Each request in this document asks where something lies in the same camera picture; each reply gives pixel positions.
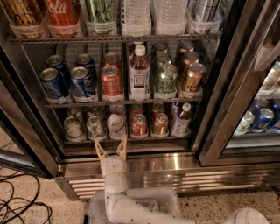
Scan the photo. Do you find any clear water bottle top left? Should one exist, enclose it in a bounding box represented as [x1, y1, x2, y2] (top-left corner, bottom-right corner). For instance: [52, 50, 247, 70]
[121, 0, 151, 37]

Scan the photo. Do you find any orange can front middle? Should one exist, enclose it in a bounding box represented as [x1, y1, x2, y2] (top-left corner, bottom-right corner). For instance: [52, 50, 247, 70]
[101, 66, 124, 102]

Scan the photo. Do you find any clear plastic storage bin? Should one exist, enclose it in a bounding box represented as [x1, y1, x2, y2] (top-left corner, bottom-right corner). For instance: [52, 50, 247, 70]
[87, 187, 181, 224]

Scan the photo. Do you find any wire shelf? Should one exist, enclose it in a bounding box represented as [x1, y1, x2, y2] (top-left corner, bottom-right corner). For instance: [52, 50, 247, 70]
[8, 32, 222, 45]
[44, 96, 202, 109]

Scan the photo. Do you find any middle wire shelf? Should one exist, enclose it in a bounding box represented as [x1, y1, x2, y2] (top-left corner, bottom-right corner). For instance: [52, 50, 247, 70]
[44, 96, 202, 109]

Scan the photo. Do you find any silver green can rear left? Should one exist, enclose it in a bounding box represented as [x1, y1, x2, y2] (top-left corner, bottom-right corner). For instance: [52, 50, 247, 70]
[67, 107, 85, 123]

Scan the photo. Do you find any steel fridge base grille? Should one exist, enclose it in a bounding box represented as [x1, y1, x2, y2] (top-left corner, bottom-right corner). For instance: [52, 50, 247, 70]
[55, 153, 280, 200]

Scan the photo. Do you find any gold can rear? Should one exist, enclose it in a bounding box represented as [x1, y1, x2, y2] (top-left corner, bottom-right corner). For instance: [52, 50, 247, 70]
[174, 40, 194, 66]

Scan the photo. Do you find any tea bottle rear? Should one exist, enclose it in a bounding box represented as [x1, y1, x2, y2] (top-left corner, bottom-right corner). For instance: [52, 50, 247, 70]
[129, 42, 143, 60]

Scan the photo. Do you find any copper can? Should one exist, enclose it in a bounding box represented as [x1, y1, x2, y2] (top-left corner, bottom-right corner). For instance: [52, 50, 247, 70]
[151, 102, 165, 116]
[152, 113, 169, 137]

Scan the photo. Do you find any blue pepsi can front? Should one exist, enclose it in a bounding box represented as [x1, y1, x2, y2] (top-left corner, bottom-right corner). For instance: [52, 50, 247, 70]
[71, 66, 97, 102]

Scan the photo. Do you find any copper can bottom rear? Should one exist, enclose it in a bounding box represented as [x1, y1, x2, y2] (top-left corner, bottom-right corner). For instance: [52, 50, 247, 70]
[151, 102, 165, 116]

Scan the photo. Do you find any gold can front middle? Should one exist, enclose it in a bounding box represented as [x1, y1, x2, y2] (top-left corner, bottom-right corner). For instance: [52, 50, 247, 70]
[179, 63, 206, 98]

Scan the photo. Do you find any orange can bottom rear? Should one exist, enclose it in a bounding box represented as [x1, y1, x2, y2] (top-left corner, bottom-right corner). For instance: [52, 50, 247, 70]
[130, 104, 144, 116]

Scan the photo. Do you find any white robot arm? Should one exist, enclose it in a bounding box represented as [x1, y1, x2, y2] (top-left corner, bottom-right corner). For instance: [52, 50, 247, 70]
[94, 136, 199, 224]

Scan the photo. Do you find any clear water bottle top right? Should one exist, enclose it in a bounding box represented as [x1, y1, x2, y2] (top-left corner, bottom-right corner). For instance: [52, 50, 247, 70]
[153, 0, 187, 35]

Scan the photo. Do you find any copper can bottom front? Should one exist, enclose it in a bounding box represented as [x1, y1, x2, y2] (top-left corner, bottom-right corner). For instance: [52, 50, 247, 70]
[152, 113, 169, 137]

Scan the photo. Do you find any red cola can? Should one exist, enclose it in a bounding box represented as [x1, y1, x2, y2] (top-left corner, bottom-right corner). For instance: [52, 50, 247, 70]
[44, 0, 81, 38]

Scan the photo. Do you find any green can top shelf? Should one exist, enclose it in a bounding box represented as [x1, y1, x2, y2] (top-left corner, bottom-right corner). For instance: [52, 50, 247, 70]
[85, 0, 116, 36]

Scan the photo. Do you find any green can front middle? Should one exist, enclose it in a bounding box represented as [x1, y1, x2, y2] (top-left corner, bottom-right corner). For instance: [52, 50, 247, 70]
[155, 64, 177, 99]

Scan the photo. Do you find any orange can bottom front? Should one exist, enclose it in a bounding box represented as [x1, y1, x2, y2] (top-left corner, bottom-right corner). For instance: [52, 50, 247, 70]
[131, 114, 147, 138]

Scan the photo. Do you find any blue can front left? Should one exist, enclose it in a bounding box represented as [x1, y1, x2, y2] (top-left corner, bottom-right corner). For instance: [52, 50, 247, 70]
[40, 67, 69, 104]

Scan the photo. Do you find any orange can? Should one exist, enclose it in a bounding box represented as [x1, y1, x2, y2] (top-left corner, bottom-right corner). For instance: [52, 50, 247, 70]
[130, 104, 144, 116]
[131, 114, 147, 138]
[103, 52, 121, 68]
[101, 66, 124, 102]

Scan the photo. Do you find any black floor cable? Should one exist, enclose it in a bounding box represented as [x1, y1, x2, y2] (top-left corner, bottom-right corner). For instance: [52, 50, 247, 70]
[0, 166, 53, 224]

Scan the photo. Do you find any silver green can bottom left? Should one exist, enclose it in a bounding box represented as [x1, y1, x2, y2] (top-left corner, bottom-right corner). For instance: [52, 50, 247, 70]
[64, 116, 86, 142]

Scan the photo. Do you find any blue can rear left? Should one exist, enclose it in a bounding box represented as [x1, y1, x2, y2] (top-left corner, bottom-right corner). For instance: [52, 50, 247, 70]
[46, 55, 71, 88]

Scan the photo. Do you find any orange can rear middle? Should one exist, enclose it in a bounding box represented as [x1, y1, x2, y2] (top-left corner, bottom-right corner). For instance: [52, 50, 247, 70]
[103, 52, 121, 68]

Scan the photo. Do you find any clear water bottle front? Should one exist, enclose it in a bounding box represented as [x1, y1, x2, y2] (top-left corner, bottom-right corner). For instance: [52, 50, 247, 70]
[107, 114, 126, 140]

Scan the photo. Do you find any white can right fridge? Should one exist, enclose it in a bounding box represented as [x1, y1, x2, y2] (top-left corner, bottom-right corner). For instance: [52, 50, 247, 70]
[234, 111, 255, 136]

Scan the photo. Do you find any silver green can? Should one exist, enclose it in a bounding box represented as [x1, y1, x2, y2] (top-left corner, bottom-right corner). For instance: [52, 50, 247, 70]
[67, 107, 85, 123]
[87, 106, 104, 120]
[87, 115, 106, 140]
[64, 116, 86, 142]

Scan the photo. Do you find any brown tea bottle front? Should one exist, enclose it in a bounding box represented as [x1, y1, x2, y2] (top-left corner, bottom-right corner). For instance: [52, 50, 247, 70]
[129, 45, 151, 101]

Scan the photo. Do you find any top wire shelf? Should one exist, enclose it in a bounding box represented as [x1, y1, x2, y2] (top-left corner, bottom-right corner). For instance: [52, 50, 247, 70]
[8, 32, 222, 45]

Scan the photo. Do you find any left open fridge door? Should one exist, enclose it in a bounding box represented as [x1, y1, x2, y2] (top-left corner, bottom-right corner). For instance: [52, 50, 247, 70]
[0, 49, 59, 179]

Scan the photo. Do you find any tea bottle bottom shelf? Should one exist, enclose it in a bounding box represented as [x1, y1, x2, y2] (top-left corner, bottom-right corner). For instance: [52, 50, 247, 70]
[171, 101, 192, 137]

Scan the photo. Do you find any right glass fridge door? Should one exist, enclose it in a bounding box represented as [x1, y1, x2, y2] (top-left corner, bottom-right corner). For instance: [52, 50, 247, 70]
[193, 0, 280, 167]

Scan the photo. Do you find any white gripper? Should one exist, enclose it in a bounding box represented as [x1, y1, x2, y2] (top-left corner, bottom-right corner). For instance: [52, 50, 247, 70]
[94, 136, 128, 193]

